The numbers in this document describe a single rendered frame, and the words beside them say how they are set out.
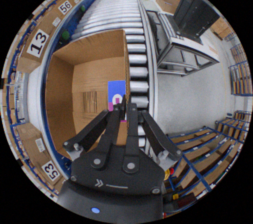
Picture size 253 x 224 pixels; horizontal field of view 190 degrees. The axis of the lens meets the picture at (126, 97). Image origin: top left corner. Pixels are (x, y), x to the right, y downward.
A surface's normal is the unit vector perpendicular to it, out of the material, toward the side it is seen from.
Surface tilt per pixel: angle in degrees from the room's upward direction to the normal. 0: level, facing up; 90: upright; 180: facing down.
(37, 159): 91
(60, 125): 88
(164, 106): 0
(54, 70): 89
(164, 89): 0
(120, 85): 2
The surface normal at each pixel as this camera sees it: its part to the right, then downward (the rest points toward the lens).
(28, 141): 1.00, 0.00
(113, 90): -0.09, -0.01
